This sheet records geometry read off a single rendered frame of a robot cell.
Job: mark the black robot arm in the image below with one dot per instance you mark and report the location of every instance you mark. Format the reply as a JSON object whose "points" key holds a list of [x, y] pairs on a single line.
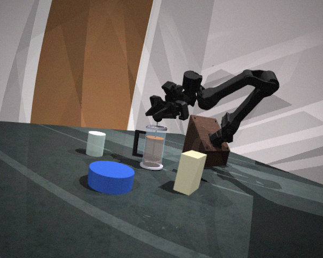
{"points": [[265, 83]]}

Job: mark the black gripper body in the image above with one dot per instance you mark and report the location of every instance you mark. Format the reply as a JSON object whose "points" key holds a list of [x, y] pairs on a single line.
{"points": [[181, 105]]}

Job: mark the glass french press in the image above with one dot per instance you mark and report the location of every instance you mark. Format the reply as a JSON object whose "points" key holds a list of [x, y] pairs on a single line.
{"points": [[153, 146]]}

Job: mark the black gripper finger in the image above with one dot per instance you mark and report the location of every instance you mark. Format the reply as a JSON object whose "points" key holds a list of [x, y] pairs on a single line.
{"points": [[167, 112], [155, 108]]}

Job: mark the grey cylinder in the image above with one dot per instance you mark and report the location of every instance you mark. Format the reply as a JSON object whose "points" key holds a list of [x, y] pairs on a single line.
{"points": [[95, 143]]}

